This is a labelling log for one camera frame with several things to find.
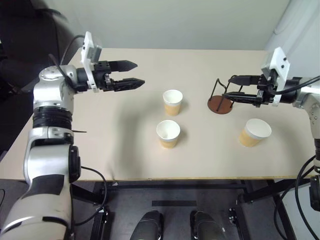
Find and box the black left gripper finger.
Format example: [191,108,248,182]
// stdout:
[113,77,146,92]
[109,59,139,74]

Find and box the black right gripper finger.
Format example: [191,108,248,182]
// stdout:
[223,91,260,106]
[227,74,261,87]

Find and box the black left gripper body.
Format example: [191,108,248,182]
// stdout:
[91,61,117,92]

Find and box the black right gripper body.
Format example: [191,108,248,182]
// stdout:
[254,74,276,108]

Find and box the white and tan paper cup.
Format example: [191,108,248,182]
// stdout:
[239,118,273,148]
[156,119,181,150]
[162,89,184,117]

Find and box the black office chair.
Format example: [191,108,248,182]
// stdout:
[0,0,85,156]

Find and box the black floor tape strip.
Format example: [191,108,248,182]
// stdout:
[151,200,199,208]

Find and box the dark rounded glossy shape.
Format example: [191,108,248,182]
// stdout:
[189,210,226,240]
[129,210,165,240]

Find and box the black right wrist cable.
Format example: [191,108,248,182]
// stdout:
[268,76,320,96]

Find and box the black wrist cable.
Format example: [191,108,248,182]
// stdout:
[268,76,320,96]
[59,34,86,67]

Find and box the brown wire cup holder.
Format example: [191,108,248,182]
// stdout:
[207,78,235,115]

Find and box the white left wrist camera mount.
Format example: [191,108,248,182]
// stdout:
[80,31,104,94]

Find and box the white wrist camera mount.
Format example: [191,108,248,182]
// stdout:
[260,46,292,108]
[80,31,104,94]

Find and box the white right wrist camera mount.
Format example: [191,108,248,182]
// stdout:
[260,46,292,108]

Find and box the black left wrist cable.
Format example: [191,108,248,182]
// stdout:
[59,34,86,67]

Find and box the white wall conduit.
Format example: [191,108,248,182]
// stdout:
[273,0,320,37]

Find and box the black right elbow cable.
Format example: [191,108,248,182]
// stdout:
[273,154,320,240]

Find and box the black elbow cable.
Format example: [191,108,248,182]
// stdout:
[273,154,320,240]
[71,165,109,226]

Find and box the black left elbow cable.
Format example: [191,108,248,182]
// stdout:
[71,165,109,226]

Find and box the black metal table frame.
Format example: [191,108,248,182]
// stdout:
[69,177,320,240]

